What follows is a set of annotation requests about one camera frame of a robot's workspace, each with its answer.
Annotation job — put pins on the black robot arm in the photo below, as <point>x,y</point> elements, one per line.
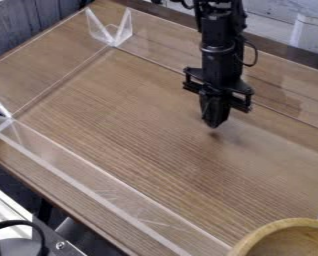
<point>216,81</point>

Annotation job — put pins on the brown wooden bowl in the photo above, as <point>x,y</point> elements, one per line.
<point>287,237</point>

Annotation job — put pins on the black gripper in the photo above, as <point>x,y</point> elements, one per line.
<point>231,94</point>

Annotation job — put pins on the white container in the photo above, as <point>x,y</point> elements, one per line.
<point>304,33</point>

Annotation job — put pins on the grey metal bracket with screw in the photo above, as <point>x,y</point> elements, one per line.
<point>59,246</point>

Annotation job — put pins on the clear acrylic table barrier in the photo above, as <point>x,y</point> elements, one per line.
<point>103,134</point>

